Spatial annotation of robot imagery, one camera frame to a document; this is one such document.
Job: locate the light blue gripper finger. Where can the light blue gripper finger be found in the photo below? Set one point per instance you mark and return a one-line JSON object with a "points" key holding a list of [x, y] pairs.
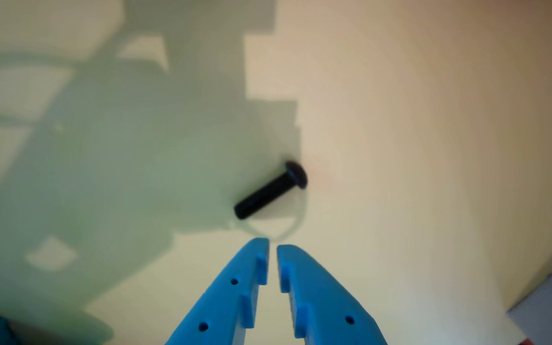
{"points": [[326, 306], [223, 306]]}

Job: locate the black bolt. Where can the black bolt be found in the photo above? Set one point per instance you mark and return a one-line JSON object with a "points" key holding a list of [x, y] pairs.
{"points": [[269, 194]]}

